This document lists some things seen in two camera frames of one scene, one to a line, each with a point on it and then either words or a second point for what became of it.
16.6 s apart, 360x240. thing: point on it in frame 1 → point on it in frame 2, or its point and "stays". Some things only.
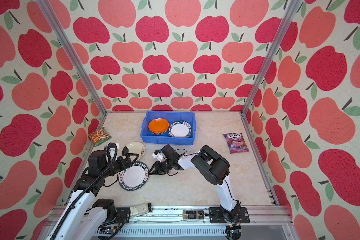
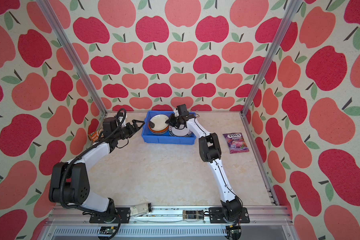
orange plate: (158, 126) stays
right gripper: (156, 170) → (169, 121)
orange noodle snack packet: (99, 136) stays
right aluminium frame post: (274, 50) stays
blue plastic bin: (147, 137) stays
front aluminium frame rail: (192, 223) stays
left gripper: (128, 161) → (131, 132)
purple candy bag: (236, 142) stays
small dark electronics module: (193, 214) stays
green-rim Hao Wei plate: (134, 176) → (176, 132)
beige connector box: (140, 209) stays
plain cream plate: (136, 147) → (159, 122)
